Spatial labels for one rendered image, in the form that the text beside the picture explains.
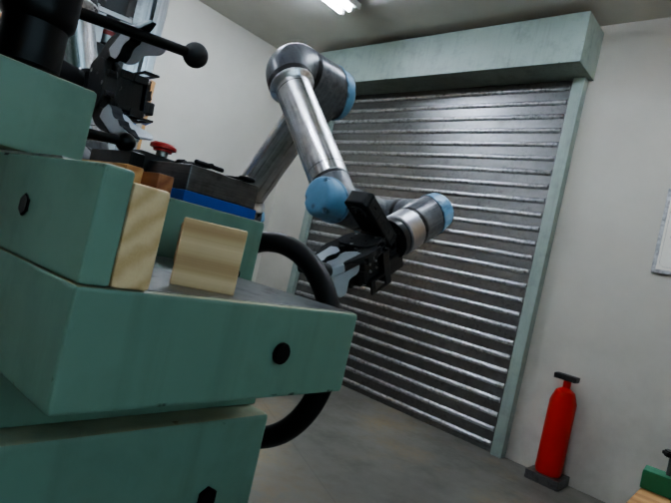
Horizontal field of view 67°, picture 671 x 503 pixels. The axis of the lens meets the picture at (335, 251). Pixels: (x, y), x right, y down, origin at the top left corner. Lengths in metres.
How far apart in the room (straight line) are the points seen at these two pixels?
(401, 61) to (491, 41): 0.70
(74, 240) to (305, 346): 0.16
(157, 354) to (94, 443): 0.10
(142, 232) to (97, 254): 0.02
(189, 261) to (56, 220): 0.08
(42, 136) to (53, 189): 0.21
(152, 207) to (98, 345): 0.07
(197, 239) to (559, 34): 3.31
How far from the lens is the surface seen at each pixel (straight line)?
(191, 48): 0.78
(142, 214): 0.26
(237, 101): 4.72
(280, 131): 1.26
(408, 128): 4.10
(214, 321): 0.29
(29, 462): 0.35
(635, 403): 3.23
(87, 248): 0.25
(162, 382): 0.29
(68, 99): 0.51
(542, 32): 3.58
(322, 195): 0.88
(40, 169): 0.31
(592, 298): 3.28
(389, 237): 0.83
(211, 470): 0.43
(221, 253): 0.32
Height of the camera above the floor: 0.94
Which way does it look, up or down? 1 degrees up
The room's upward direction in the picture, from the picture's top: 13 degrees clockwise
